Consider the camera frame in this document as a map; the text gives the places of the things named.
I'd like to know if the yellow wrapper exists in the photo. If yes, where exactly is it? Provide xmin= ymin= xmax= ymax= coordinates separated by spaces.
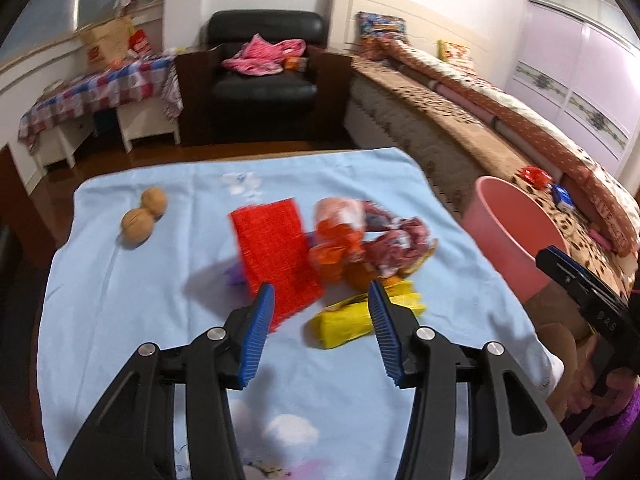
xmin=307 ymin=278 xmax=426 ymax=350

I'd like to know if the red foam fruit net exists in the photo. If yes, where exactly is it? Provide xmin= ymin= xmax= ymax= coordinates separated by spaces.
xmin=230 ymin=198 xmax=324 ymax=333

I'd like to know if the red white paper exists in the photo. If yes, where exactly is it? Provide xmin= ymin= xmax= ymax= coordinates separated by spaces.
xmin=314 ymin=197 xmax=437 ymax=278

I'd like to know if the orange wrapper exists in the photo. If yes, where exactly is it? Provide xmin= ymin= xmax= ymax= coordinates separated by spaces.
xmin=309 ymin=220 xmax=366 ymax=284

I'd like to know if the purple white sock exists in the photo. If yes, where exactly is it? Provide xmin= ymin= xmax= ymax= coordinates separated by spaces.
xmin=224 ymin=261 xmax=247 ymax=286

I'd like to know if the pink plastic trash bucket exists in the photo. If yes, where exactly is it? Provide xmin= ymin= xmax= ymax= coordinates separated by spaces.
xmin=461 ymin=176 xmax=570 ymax=302

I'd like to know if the person's right hand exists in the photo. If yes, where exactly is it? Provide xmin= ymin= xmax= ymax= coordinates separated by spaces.
xmin=537 ymin=323 xmax=639 ymax=422

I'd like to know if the polka dot folded quilt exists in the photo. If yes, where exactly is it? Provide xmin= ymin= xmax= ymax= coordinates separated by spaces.
xmin=374 ymin=37 xmax=639 ymax=256

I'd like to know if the blue tissue pack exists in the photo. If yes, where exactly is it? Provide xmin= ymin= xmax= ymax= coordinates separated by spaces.
xmin=550 ymin=184 xmax=575 ymax=214

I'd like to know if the light blue table cloth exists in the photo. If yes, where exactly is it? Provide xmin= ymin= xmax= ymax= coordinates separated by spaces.
xmin=37 ymin=148 xmax=563 ymax=479

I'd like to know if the red snack bag on bed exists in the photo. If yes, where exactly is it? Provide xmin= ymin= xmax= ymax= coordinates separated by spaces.
xmin=518 ymin=166 xmax=553 ymax=190

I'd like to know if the walnut far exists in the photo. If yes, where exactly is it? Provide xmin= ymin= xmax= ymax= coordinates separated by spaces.
xmin=141 ymin=186 xmax=168 ymax=218

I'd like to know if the black leather armchair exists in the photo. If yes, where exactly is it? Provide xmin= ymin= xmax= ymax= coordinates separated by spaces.
xmin=175 ymin=10 xmax=352 ymax=148

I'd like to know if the bed with brown leaf blanket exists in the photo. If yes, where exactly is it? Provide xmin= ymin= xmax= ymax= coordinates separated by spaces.
xmin=329 ymin=0 xmax=639 ymax=294

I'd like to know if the table with checkered cloth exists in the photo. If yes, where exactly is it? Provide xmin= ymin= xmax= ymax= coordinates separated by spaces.
xmin=17 ymin=55 xmax=182 ymax=168

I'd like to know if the orange box on armchair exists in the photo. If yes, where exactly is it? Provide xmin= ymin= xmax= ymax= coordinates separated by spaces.
xmin=283 ymin=56 xmax=308 ymax=73

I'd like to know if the lilac wardrobe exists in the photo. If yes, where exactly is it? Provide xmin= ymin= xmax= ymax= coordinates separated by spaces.
xmin=506 ymin=0 xmax=639 ymax=177

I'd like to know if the pink garment on armchair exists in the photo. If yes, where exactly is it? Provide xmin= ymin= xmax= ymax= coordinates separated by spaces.
xmin=221 ymin=34 xmax=307 ymax=77

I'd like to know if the yellow floral pillow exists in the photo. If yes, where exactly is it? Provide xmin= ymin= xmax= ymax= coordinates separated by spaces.
xmin=438 ymin=40 xmax=476 ymax=75

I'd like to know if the colourful patterned pillow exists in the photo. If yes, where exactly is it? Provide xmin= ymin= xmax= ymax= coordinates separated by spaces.
xmin=356 ymin=11 xmax=408 ymax=61

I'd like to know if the brown paper bag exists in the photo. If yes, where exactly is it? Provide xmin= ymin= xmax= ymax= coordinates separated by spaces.
xmin=80 ymin=16 xmax=134 ymax=72

